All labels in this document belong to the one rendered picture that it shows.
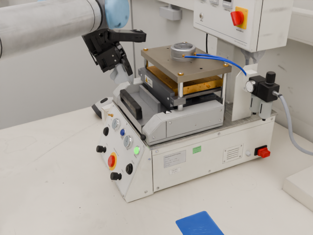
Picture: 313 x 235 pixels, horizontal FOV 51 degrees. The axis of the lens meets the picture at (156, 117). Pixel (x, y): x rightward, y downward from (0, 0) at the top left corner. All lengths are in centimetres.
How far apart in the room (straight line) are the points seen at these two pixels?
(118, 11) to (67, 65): 171
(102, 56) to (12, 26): 42
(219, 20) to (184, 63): 19
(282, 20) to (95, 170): 75
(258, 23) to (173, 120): 35
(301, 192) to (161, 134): 44
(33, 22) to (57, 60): 181
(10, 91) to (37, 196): 136
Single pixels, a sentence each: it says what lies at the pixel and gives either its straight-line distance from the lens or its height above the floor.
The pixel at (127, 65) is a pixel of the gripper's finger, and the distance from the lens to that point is 95.
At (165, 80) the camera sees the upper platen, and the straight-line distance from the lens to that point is 102.
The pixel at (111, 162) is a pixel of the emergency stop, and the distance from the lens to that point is 111.
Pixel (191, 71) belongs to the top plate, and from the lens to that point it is 95.
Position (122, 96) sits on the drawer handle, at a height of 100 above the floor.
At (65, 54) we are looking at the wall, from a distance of 238.
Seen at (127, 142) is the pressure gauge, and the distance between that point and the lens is 102.
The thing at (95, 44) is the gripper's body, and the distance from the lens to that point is 92.
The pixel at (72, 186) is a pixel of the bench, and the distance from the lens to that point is 112.
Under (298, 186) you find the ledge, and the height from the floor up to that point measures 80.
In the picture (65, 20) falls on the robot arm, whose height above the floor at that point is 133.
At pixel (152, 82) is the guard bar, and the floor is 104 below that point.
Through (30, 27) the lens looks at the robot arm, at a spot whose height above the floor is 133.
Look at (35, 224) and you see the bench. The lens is 103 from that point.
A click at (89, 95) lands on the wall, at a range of 253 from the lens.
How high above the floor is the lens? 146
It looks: 29 degrees down
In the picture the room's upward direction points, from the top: 2 degrees counter-clockwise
